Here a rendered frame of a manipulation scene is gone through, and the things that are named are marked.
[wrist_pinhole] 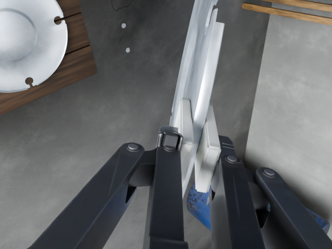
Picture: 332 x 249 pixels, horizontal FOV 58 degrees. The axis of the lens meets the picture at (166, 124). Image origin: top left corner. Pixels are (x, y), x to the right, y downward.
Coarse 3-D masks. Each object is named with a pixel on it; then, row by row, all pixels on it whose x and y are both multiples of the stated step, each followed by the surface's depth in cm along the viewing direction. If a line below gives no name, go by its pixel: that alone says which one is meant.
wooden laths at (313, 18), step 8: (264, 0) 171; (272, 0) 168; (280, 0) 165; (288, 0) 162; (296, 0) 159; (304, 0) 157; (248, 8) 178; (256, 8) 175; (264, 8) 171; (272, 8) 168; (312, 8) 155; (320, 8) 153; (328, 8) 150; (288, 16) 164; (296, 16) 161; (304, 16) 158; (312, 16) 156; (320, 16) 154; (328, 24) 152
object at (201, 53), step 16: (208, 0) 22; (192, 16) 39; (208, 16) 21; (192, 32) 34; (208, 32) 19; (192, 48) 36; (208, 48) 18; (192, 64) 26; (208, 64) 18; (192, 80) 23; (208, 80) 18; (176, 96) 40; (192, 96) 21; (208, 96) 18; (176, 112) 38; (192, 112) 19; (192, 160) 20
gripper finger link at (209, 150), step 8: (208, 112) 20; (208, 120) 19; (208, 128) 18; (216, 128) 18; (208, 136) 17; (216, 136) 17; (200, 144) 19; (208, 144) 16; (216, 144) 16; (200, 152) 18; (208, 152) 16; (216, 152) 16; (200, 160) 17; (208, 160) 16; (216, 160) 16; (200, 168) 17; (208, 168) 16; (200, 176) 17; (208, 176) 16; (200, 184) 17; (208, 184) 17
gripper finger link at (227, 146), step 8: (224, 136) 19; (224, 144) 18; (232, 144) 18; (224, 152) 17; (232, 152) 17; (216, 168) 16; (216, 176) 16; (248, 176) 15; (216, 184) 16; (256, 184) 15; (256, 192) 15; (256, 200) 15; (264, 200) 15; (256, 208) 15; (264, 208) 15
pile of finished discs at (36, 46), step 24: (0, 0) 69; (24, 0) 72; (48, 0) 75; (0, 24) 70; (24, 24) 74; (48, 24) 78; (0, 48) 73; (24, 48) 76; (48, 48) 81; (0, 72) 75; (24, 72) 79; (48, 72) 84
